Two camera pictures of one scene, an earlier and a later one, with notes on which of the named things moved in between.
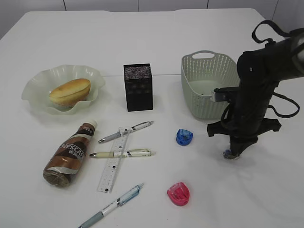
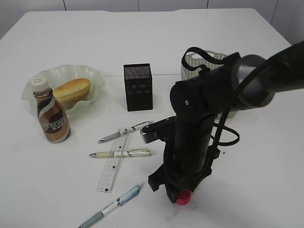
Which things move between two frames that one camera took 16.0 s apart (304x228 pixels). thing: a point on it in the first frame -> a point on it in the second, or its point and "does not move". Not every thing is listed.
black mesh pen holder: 138,78 does not move
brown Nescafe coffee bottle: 63,165 -> 52,116
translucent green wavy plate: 36,90 does not move
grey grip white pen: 130,129 does not move
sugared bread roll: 69,93 does not move
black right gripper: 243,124 -> 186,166
